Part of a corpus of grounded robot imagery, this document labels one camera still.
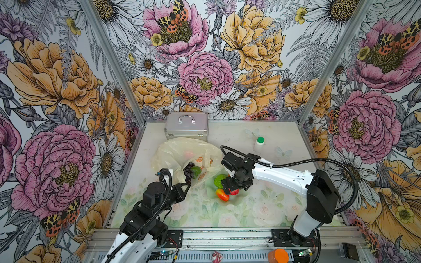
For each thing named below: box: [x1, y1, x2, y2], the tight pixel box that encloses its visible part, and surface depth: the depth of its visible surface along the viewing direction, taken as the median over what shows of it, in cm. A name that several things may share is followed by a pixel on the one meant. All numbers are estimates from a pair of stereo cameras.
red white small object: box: [211, 250, 223, 263], surface depth 67 cm
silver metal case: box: [164, 112, 209, 142], surface depth 101 cm
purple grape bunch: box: [183, 161, 196, 184], surface depth 91 cm
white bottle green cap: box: [254, 136, 265, 153], surface depth 102 cm
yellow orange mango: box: [215, 188, 230, 202], surface depth 85 cm
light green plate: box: [205, 178, 249, 207], surface depth 86 cm
